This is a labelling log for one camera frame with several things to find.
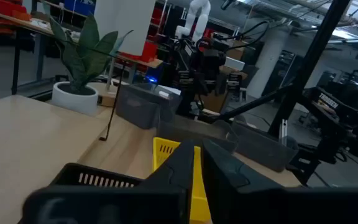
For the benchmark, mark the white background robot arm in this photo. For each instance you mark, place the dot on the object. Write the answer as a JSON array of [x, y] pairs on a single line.
[[197, 18]]

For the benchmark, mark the red storage bin stack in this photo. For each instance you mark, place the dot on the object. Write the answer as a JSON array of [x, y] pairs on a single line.
[[5, 9]]

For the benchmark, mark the green plant in white pot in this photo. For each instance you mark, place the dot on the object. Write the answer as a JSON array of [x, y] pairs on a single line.
[[82, 62]]

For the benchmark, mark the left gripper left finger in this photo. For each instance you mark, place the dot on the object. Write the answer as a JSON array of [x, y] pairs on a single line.
[[179, 168]]

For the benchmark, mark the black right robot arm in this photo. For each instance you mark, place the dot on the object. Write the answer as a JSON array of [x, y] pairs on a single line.
[[185, 62]]

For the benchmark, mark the white box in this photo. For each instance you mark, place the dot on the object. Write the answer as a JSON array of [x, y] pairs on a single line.
[[234, 63]]

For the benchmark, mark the blue storage bin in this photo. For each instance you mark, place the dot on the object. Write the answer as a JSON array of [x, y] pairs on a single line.
[[79, 6]]

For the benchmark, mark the white shade table lamp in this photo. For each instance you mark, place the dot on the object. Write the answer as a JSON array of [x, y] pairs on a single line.
[[126, 25]]

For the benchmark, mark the grey plastic basket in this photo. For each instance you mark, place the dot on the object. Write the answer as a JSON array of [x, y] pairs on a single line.
[[141, 107], [194, 132], [259, 146]]

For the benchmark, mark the yellow plastic basket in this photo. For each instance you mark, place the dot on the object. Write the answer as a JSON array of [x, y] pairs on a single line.
[[165, 152]]

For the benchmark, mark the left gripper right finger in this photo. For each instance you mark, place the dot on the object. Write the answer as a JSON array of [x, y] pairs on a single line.
[[225, 174]]

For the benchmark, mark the black slotted plastic basket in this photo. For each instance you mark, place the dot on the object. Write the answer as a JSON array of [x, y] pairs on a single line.
[[104, 172]]

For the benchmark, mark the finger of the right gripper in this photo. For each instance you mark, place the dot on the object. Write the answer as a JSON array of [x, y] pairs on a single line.
[[221, 84], [201, 85]]

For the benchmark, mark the black background robot arm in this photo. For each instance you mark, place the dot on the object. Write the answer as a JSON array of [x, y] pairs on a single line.
[[331, 105]]

